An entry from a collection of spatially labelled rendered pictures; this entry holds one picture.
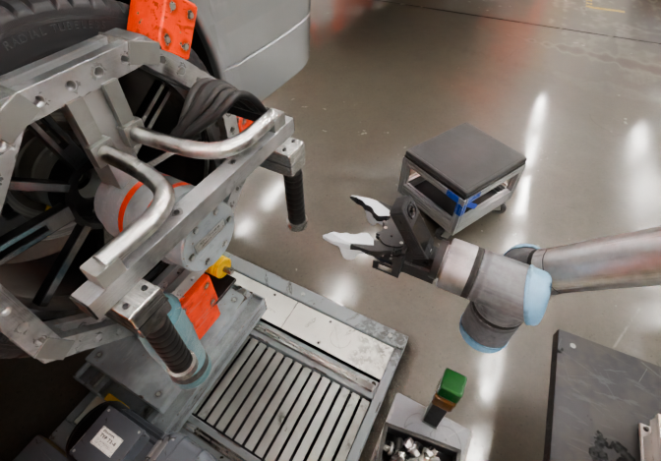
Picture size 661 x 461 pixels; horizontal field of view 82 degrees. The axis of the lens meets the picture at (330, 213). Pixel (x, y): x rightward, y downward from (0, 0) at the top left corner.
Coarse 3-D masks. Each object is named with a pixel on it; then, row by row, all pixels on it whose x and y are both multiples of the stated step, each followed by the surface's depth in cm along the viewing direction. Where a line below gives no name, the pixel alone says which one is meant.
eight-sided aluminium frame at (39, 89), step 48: (96, 48) 56; (144, 48) 57; (0, 96) 44; (48, 96) 48; (0, 144) 47; (0, 192) 47; (240, 192) 94; (0, 288) 51; (48, 336) 60; (96, 336) 70
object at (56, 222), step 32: (128, 96) 91; (160, 96) 77; (32, 128) 58; (160, 128) 93; (64, 160) 64; (160, 160) 82; (192, 160) 93; (64, 192) 65; (32, 224) 63; (64, 224) 67; (96, 224) 73; (0, 256) 60; (64, 256) 70; (32, 288) 75; (64, 288) 79
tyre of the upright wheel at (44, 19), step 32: (0, 0) 50; (32, 0) 51; (64, 0) 54; (96, 0) 58; (0, 32) 48; (32, 32) 51; (64, 32) 55; (96, 32) 59; (0, 64) 50; (0, 352) 63
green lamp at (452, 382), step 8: (448, 368) 69; (448, 376) 67; (456, 376) 67; (464, 376) 67; (440, 384) 67; (448, 384) 66; (456, 384) 66; (464, 384) 67; (440, 392) 68; (448, 392) 66; (456, 392) 66; (456, 400) 67
